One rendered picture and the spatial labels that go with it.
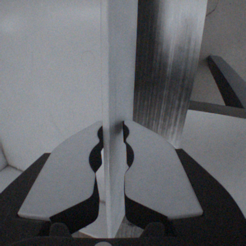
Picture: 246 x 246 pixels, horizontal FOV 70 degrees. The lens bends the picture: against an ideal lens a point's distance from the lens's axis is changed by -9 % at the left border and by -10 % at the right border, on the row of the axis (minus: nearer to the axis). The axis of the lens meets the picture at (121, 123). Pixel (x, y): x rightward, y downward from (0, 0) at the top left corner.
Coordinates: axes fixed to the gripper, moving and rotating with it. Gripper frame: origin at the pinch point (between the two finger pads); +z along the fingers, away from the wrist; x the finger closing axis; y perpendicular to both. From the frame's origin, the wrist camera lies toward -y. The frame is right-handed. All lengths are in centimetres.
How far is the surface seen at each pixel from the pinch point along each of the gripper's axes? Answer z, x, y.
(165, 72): 14.8, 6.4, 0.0
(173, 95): 14.4, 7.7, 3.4
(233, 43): 85, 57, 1
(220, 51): 87, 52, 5
